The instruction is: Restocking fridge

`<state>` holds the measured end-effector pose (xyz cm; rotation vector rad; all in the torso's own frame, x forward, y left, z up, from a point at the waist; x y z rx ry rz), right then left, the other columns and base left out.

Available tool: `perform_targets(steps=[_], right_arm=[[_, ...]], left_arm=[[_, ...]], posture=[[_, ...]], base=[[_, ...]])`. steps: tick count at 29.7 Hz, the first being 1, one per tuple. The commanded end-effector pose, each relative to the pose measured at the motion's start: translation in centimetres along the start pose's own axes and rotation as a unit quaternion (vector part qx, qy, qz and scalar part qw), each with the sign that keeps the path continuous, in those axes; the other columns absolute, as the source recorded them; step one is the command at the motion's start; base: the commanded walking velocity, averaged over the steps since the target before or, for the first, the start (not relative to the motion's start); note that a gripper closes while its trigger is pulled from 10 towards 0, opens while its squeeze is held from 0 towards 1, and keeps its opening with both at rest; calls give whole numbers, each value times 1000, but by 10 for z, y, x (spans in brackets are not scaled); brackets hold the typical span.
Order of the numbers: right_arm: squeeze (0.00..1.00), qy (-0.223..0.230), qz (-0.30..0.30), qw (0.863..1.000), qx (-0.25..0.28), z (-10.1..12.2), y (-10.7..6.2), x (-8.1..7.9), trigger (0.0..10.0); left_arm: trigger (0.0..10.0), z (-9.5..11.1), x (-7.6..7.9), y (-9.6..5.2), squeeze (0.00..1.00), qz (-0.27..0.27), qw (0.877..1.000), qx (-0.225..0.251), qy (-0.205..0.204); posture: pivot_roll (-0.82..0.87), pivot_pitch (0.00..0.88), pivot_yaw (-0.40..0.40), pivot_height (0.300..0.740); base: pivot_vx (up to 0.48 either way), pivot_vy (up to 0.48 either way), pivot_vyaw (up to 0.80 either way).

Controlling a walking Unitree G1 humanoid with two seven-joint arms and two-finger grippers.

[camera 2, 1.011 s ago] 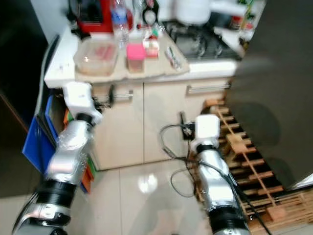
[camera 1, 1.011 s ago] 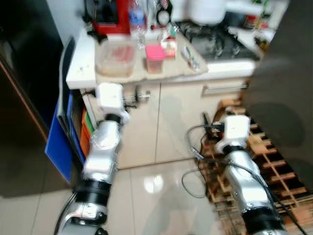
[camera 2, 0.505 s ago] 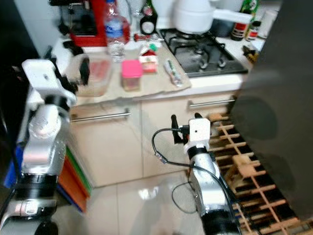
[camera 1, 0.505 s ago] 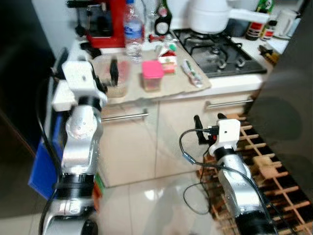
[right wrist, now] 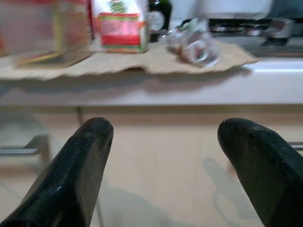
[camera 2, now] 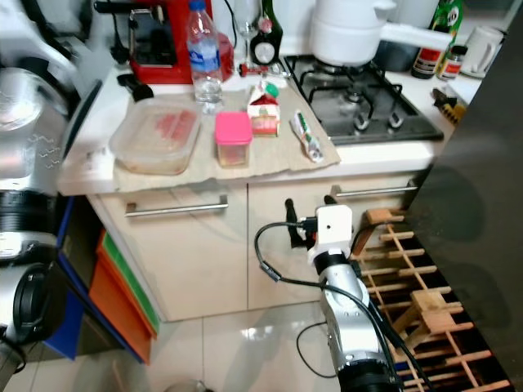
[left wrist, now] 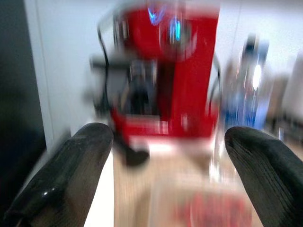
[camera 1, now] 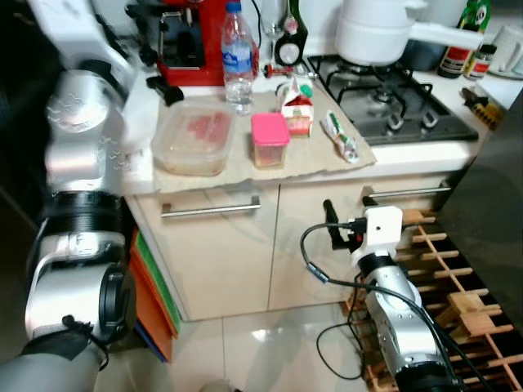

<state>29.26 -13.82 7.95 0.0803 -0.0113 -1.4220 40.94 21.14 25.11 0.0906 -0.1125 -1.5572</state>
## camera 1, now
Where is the white green tube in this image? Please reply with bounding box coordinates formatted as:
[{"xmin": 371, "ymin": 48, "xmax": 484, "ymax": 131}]
[{"xmin": 324, "ymin": 110, "xmax": 361, "ymax": 165}]

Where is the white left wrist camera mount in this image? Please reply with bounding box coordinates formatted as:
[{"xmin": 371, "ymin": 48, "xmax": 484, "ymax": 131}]
[{"xmin": 29, "ymin": 0, "xmax": 107, "ymax": 42}]

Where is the clear water bottle blue label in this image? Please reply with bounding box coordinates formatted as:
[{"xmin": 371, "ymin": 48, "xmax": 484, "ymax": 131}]
[{"xmin": 222, "ymin": 2, "xmax": 256, "ymax": 116}]

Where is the green board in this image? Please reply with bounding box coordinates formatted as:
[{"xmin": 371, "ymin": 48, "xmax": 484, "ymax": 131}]
[{"xmin": 135, "ymin": 231, "xmax": 183, "ymax": 332}]

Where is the beige kitchen cabinet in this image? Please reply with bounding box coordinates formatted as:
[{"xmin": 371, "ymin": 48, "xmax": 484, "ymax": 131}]
[{"xmin": 123, "ymin": 73, "xmax": 523, "ymax": 324}]

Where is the red coffee machine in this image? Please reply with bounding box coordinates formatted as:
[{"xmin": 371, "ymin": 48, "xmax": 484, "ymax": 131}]
[{"xmin": 127, "ymin": 0, "xmax": 259, "ymax": 87}]

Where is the beige woven place mat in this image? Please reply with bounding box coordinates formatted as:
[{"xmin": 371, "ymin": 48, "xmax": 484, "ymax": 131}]
[{"xmin": 151, "ymin": 82, "xmax": 379, "ymax": 195}]

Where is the black fridge power cable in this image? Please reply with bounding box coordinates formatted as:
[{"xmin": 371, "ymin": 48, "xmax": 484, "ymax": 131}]
[{"xmin": 317, "ymin": 323, "xmax": 365, "ymax": 381}]

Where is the white jug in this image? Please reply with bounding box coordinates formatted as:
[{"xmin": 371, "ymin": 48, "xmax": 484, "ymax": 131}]
[{"xmin": 494, "ymin": 24, "xmax": 523, "ymax": 79}]

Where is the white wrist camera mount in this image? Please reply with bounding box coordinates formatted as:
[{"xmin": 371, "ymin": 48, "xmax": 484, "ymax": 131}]
[
  {"xmin": 29, "ymin": 0, "xmax": 107, "ymax": 42},
  {"xmin": 362, "ymin": 206, "xmax": 405, "ymax": 256}
]

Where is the grey robot left foot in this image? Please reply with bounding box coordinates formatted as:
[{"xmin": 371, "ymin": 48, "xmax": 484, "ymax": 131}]
[{"xmin": 196, "ymin": 380, "xmax": 235, "ymax": 392}]

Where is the wooden slatted rack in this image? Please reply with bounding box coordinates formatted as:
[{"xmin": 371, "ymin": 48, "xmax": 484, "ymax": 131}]
[{"xmin": 343, "ymin": 208, "xmax": 523, "ymax": 392}]

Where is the dark sauce bottle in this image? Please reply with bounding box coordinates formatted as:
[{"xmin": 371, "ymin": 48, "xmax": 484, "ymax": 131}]
[{"xmin": 437, "ymin": 0, "xmax": 491, "ymax": 81}]

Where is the white pot with handle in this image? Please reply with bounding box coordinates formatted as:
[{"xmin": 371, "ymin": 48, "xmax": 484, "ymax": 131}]
[{"xmin": 335, "ymin": 0, "xmax": 485, "ymax": 67}]

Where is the black power plug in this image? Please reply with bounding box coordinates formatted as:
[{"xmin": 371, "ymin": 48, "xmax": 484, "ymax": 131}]
[{"xmin": 137, "ymin": 41, "xmax": 162, "ymax": 68}]

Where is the clear wine glass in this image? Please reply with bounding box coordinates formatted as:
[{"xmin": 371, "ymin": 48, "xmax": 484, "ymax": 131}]
[{"xmin": 263, "ymin": 0, "xmax": 286, "ymax": 51}]

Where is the dark bottle with round tag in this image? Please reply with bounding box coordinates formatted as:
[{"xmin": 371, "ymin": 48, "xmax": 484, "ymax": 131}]
[{"xmin": 274, "ymin": 0, "xmax": 311, "ymax": 69}]

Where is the black gas stove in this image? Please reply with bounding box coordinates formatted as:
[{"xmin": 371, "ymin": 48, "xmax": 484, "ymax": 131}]
[{"xmin": 306, "ymin": 53, "xmax": 481, "ymax": 147}]

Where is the large clear food container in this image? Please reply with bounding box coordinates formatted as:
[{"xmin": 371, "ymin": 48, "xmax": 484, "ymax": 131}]
[{"xmin": 151, "ymin": 102, "xmax": 237, "ymax": 177}]

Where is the red white drink carton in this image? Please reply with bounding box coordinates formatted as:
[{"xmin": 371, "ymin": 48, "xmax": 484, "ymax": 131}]
[{"xmin": 278, "ymin": 78, "xmax": 316, "ymax": 139}]

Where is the small black lidded jar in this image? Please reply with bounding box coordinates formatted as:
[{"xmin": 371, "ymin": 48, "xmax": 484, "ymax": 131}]
[{"xmin": 466, "ymin": 42, "xmax": 498, "ymax": 82}]

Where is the steel cabinet handle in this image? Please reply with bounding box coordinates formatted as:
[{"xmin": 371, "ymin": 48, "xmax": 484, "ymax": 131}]
[
  {"xmin": 160, "ymin": 196, "xmax": 263, "ymax": 221},
  {"xmin": 360, "ymin": 181, "xmax": 453, "ymax": 206}
]

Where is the pink lidded small container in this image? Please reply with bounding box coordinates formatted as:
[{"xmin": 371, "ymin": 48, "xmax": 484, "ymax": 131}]
[{"xmin": 250, "ymin": 113, "xmax": 292, "ymax": 171}]

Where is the black coffee tamper scoop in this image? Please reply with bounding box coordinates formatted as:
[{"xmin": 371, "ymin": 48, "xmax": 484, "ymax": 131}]
[{"xmin": 145, "ymin": 75, "xmax": 186, "ymax": 107}]

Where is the small grey fridge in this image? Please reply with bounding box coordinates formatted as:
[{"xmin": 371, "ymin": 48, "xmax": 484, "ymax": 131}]
[{"xmin": 437, "ymin": 90, "xmax": 523, "ymax": 327}]

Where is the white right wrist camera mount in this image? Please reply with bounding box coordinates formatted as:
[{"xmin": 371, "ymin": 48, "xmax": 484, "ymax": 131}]
[{"xmin": 362, "ymin": 206, "xmax": 405, "ymax": 256}]

